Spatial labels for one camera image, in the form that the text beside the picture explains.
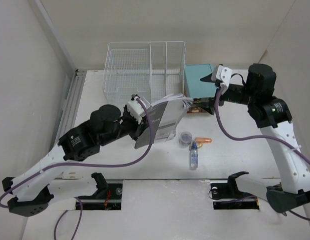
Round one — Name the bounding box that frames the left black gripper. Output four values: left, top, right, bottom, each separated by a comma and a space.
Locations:
100, 104, 151, 147

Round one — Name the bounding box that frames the grey white booklet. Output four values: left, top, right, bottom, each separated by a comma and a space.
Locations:
148, 93, 193, 143

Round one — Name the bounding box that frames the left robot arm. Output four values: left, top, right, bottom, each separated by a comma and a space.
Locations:
0, 99, 154, 217

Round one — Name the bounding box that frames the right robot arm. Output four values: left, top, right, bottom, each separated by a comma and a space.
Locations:
194, 63, 310, 214

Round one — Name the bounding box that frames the teal drawer box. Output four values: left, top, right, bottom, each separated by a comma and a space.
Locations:
184, 63, 216, 99

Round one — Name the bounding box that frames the orange marker pen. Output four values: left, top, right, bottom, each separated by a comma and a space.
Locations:
194, 137, 212, 144

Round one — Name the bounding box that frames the small round clear container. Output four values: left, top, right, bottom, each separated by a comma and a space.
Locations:
179, 131, 192, 147

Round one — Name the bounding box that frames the clear blue glue bottle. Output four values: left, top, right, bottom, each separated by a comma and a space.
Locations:
189, 141, 198, 170

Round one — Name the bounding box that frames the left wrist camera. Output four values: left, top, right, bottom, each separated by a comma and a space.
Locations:
127, 95, 151, 124

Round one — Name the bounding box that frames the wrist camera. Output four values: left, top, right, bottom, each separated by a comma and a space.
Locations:
211, 65, 232, 91
127, 95, 151, 124

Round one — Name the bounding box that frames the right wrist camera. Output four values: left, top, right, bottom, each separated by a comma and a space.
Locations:
211, 65, 232, 91

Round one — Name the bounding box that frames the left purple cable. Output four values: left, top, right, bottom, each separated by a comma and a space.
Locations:
0, 96, 155, 240

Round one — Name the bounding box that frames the purple cable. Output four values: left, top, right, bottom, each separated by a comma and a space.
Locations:
214, 87, 310, 222
0, 96, 155, 240

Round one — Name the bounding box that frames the white wire mesh organizer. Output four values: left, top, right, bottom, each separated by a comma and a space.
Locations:
102, 41, 186, 110

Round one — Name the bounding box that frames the aluminium rail frame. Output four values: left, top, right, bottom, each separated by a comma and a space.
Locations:
49, 69, 87, 150

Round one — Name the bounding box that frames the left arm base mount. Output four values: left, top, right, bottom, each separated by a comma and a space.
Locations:
79, 172, 123, 211

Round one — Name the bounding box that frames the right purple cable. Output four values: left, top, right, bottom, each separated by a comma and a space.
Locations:
214, 87, 310, 222

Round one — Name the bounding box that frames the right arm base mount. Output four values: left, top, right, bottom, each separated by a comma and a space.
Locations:
208, 171, 259, 210

